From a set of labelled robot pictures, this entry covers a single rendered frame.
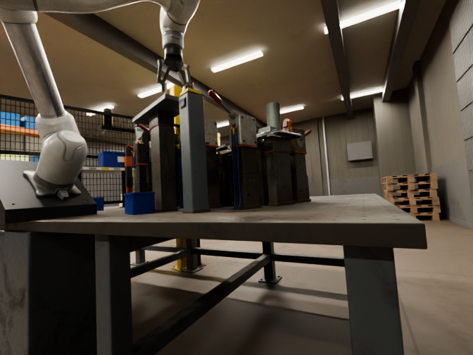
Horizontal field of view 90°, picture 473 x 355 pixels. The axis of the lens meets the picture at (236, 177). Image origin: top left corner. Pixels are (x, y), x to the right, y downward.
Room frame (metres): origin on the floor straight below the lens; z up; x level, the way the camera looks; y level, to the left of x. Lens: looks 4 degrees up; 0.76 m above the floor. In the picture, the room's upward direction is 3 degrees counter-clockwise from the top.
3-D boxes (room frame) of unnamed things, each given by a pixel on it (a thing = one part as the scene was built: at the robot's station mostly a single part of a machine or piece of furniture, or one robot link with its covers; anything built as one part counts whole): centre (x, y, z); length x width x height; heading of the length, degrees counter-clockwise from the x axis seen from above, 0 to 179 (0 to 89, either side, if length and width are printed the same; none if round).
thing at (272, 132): (1.47, 0.22, 1.00); 1.38 x 0.22 x 0.02; 43
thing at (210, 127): (1.11, 0.15, 0.90); 0.13 x 0.08 x 0.41; 133
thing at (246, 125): (0.92, -0.03, 0.88); 0.12 x 0.07 x 0.36; 133
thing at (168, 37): (1.00, 0.24, 1.43); 0.09 x 0.09 x 0.06
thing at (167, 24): (0.99, 0.23, 1.54); 0.13 x 0.11 x 0.16; 32
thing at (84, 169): (2.00, 1.00, 1.02); 0.90 x 0.22 x 0.03; 133
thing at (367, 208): (1.67, 0.48, 0.68); 2.56 x 1.61 x 0.04; 62
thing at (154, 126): (1.08, 0.33, 0.92); 0.10 x 0.08 x 0.45; 43
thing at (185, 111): (0.89, 0.16, 0.92); 0.08 x 0.08 x 0.44; 43
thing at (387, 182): (5.41, -3.85, 0.47); 1.32 x 0.91 x 0.94; 152
